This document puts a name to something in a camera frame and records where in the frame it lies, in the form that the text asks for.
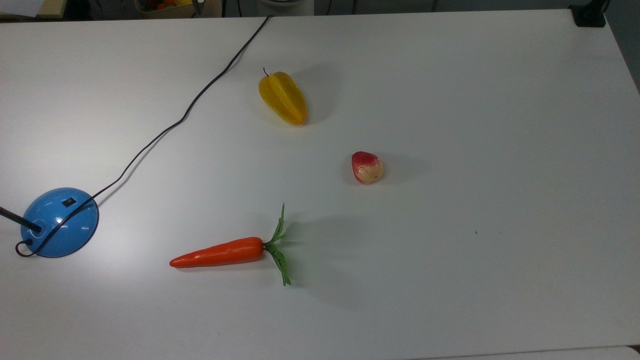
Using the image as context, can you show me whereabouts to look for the blue gooseneck desk lamp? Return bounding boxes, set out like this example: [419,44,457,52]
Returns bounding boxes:
[0,187,100,259]

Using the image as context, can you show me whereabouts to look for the orange toy carrot green leaves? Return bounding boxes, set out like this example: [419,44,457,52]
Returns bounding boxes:
[169,202,292,287]

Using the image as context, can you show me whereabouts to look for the black camera pole clamp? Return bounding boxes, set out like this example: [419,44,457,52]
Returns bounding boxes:
[569,0,610,28]

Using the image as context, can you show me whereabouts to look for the white adjoining table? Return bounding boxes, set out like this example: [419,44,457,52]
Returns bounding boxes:
[410,345,640,360]

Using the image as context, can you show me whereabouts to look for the white paper sheet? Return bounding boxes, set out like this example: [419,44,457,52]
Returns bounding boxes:
[0,0,46,18]

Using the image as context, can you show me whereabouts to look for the red and cream toy strawberry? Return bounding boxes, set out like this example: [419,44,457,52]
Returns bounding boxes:
[351,151,385,185]

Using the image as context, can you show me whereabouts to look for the yellow plastic starfruit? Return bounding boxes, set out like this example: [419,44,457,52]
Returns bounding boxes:
[258,68,308,127]

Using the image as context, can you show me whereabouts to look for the black lamp power cable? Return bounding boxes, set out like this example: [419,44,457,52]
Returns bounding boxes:
[14,15,272,259]

